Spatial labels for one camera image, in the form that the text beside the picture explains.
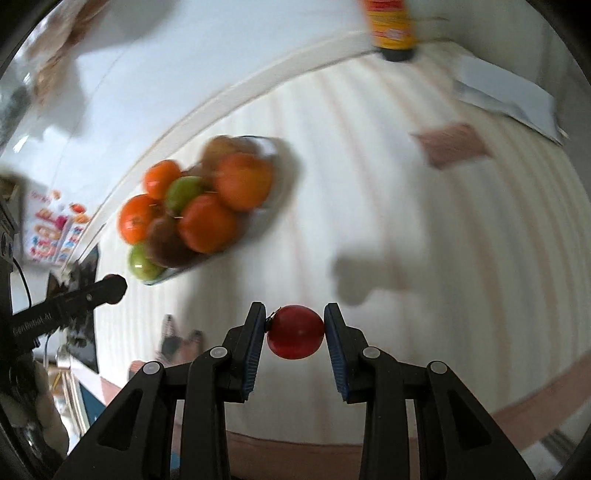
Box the large orange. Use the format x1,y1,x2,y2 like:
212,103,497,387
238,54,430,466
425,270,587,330
177,193,242,255

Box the red green apple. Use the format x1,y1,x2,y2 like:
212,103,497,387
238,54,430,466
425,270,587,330
145,215,198,268

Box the dark reddish orange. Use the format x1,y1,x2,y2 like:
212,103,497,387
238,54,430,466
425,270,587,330
213,153,273,212

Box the medium orange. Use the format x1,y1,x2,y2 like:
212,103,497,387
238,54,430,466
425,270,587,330
117,194,163,245

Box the small orange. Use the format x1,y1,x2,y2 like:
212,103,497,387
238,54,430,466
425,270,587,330
142,159,182,200

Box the brown kiwi fruit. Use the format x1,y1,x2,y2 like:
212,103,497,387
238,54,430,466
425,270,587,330
200,135,256,176

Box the black gas stove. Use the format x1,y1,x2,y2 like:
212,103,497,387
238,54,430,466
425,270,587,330
46,246,100,374

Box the blue cabinet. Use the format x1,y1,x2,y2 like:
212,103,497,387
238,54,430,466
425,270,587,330
76,381,106,426

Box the striped table mat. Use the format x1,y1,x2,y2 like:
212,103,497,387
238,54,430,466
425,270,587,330
91,41,591,480

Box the floral oval plate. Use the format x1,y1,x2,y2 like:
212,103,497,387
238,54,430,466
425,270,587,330
118,135,290,285

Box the hanging plastic bags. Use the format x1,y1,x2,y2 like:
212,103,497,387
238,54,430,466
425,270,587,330
1,1,109,143

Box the white folded paper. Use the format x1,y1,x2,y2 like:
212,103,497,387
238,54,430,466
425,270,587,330
454,55,562,145

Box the soy sauce bottle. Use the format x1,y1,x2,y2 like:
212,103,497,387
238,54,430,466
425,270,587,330
362,0,417,62

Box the colourful wall sticker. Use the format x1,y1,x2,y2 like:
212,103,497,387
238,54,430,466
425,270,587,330
21,182,92,267

